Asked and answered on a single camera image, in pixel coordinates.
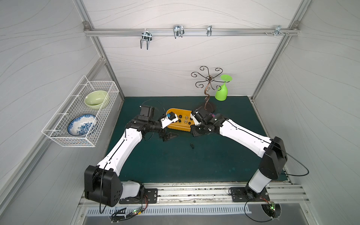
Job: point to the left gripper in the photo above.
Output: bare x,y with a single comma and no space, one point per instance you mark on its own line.
163,132

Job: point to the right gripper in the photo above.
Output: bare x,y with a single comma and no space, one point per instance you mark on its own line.
195,130

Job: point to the yellow plastic storage box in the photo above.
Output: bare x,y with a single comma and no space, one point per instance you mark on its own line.
180,125

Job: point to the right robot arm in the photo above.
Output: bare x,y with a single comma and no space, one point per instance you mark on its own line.
271,150

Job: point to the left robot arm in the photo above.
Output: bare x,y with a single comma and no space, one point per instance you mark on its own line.
101,182

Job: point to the green plastic goblet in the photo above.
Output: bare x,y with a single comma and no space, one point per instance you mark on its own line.
222,92

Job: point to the brown metal cup stand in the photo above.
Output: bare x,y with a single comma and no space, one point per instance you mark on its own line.
206,84

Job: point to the green ceramic bowl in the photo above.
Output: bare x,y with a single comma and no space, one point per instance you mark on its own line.
97,100

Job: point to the blue white patterned plate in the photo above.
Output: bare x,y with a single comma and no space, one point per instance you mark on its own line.
81,125

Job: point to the white vent grille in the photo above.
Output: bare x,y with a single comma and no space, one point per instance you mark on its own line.
174,210

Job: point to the metal double hook middle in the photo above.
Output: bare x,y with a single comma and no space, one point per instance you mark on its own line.
178,31

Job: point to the metal double hook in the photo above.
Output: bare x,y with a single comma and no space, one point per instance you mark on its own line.
178,31
146,37

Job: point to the metal double hook left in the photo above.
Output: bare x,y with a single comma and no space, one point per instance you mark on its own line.
146,37

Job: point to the metal hook right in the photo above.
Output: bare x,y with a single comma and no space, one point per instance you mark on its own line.
277,32

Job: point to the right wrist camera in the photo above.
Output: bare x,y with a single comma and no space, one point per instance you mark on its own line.
195,116

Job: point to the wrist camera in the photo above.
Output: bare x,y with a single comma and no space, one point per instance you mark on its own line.
169,119
195,116

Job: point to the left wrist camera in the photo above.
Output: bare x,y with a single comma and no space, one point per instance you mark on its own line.
169,119

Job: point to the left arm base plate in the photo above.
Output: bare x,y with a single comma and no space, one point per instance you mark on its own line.
145,195

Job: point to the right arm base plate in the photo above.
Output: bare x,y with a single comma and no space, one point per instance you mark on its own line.
243,194

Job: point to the white wire basket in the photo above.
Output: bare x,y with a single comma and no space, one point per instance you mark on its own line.
74,106

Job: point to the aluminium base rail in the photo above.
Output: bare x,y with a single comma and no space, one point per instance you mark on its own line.
200,193

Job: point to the aluminium top rail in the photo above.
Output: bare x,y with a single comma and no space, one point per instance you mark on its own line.
216,32

